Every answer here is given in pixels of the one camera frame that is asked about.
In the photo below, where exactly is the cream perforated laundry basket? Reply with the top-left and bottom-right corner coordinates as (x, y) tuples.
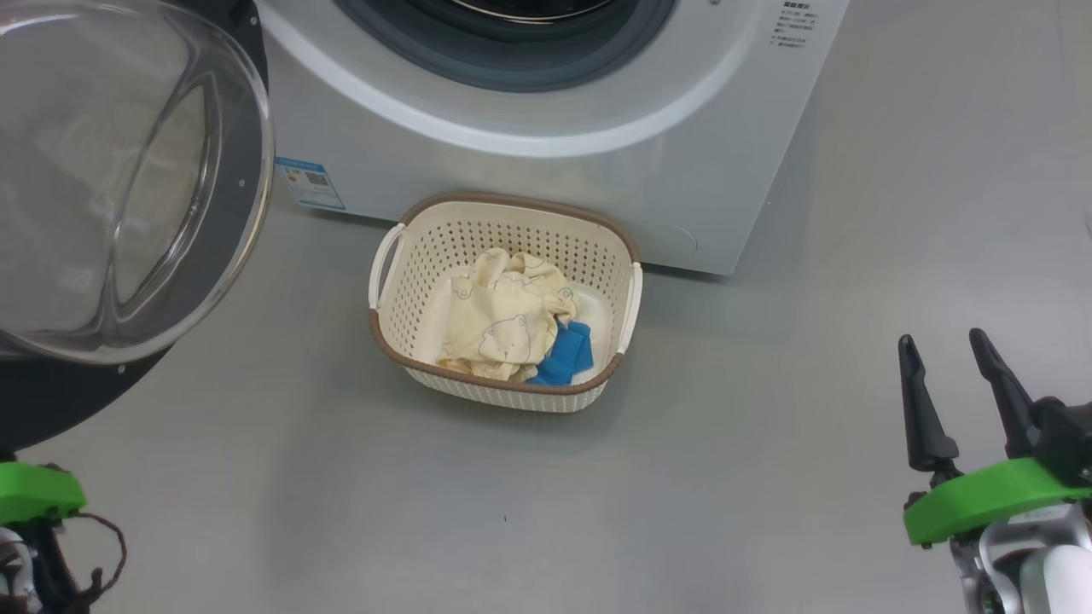
(368, 191), (644, 414)

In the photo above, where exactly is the cream bear print garment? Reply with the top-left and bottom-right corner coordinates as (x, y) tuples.
(436, 247), (578, 383)

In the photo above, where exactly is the blue energy label sticker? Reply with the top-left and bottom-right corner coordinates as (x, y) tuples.
(275, 156), (347, 212)

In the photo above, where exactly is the blue cloth garment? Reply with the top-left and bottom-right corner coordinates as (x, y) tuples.
(526, 321), (596, 387)

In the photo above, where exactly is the white front-load washing machine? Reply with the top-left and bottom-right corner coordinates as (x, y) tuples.
(254, 0), (852, 276)

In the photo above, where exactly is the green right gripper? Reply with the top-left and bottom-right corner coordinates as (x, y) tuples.
(897, 328), (1092, 547)

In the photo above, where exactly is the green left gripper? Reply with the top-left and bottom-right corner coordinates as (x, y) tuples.
(0, 460), (87, 526)

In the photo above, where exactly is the small black text warning sticker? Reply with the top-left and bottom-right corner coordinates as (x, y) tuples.
(771, 0), (822, 49)

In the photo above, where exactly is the washing machine glass door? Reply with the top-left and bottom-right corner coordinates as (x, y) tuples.
(0, 0), (276, 455)

